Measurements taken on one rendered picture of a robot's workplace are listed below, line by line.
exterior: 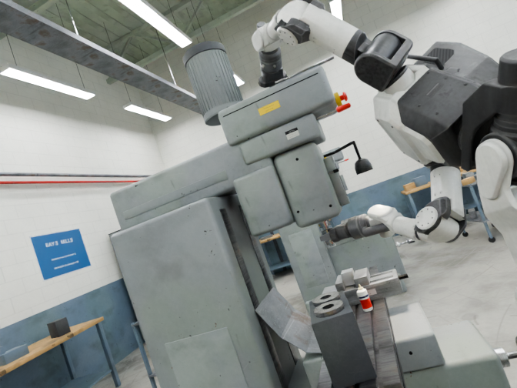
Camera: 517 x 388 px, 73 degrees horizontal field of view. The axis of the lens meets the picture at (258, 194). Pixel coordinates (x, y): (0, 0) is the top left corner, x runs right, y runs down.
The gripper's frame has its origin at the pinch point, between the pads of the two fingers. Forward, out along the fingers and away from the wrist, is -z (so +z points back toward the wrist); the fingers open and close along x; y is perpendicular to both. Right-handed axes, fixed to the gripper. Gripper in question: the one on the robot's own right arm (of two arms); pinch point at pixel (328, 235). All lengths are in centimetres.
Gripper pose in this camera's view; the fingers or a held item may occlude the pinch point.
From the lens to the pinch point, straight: 151.7
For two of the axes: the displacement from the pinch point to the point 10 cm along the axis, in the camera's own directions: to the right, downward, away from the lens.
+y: 3.5, 9.4, -0.7
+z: 7.6, -3.2, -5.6
